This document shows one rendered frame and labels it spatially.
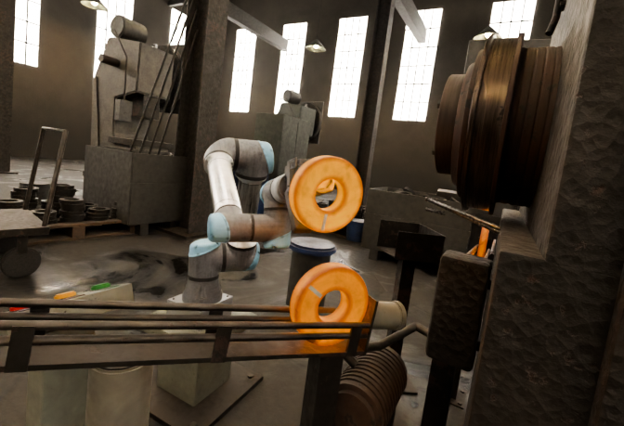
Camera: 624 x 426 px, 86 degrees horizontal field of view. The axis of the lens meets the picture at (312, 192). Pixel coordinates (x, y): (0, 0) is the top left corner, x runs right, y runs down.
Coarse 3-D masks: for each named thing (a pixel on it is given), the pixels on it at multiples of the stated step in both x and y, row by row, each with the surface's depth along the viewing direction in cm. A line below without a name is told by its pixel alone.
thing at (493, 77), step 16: (496, 48) 77; (512, 48) 76; (480, 64) 75; (496, 64) 74; (512, 64) 73; (480, 80) 73; (496, 80) 73; (480, 96) 74; (496, 96) 72; (480, 112) 73; (496, 112) 72; (480, 128) 74; (496, 128) 72; (480, 144) 74; (496, 144) 73; (464, 160) 77; (480, 160) 76; (464, 176) 79; (480, 176) 78; (464, 192) 82; (480, 192) 81; (464, 208) 90; (480, 208) 89
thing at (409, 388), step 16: (384, 224) 165; (400, 224) 166; (416, 224) 166; (384, 240) 166; (400, 240) 139; (416, 240) 140; (432, 240) 141; (400, 256) 140; (416, 256) 141; (432, 256) 141; (400, 272) 150; (400, 288) 150; (400, 352) 154
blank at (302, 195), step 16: (320, 160) 64; (336, 160) 65; (304, 176) 63; (320, 176) 64; (336, 176) 66; (352, 176) 67; (304, 192) 64; (352, 192) 68; (304, 208) 64; (320, 208) 68; (336, 208) 68; (352, 208) 69; (304, 224) 65; (320, 224) 66; (336, 224) 68
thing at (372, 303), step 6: (372, 300) 65; (372, 306) 64; (366, 312) 66; (372, 312) 64; (366, 318) 65; (372, 318) 64; (372, 324) 64; (366, 330) 65; (360, 342) 66; (366, 342) 64; (366, 348) 64
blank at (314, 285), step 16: (320, 272) 60; (336, 272) 61; (352, 272) 63; (304, 288) 59; (320, 288) 60; (336, 288) 62; (352, 288) 63; (304, 304) 59; (352, 304) 64; (304, 320) 60; (320, 320) 61; (336, 320) 63; (352, 320) 64
